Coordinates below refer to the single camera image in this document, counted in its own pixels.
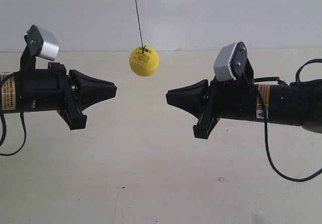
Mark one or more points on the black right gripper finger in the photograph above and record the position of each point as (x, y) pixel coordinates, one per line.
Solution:
(196, 89)
(193, 105)

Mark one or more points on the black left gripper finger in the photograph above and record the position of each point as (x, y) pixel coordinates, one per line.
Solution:
(82, 81)
(87, 97)

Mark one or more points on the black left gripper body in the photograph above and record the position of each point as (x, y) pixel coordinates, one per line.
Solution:
(50, 90)

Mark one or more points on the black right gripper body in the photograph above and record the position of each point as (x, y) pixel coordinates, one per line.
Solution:
(234, 100)

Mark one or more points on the yellow tennis ball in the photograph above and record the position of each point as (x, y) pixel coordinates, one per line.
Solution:
(144, 61)

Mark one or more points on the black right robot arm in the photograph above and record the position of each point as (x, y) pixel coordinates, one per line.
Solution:
(293, 104)

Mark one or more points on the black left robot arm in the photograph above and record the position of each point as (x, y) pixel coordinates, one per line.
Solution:
(11, 90)

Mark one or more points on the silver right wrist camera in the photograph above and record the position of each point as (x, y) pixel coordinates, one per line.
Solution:
(232, 63)

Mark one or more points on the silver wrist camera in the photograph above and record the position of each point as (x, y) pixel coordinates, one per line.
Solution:
(42, 43)
(232, 63)

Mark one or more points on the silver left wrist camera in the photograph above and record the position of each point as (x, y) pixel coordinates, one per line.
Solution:
(42, 43)

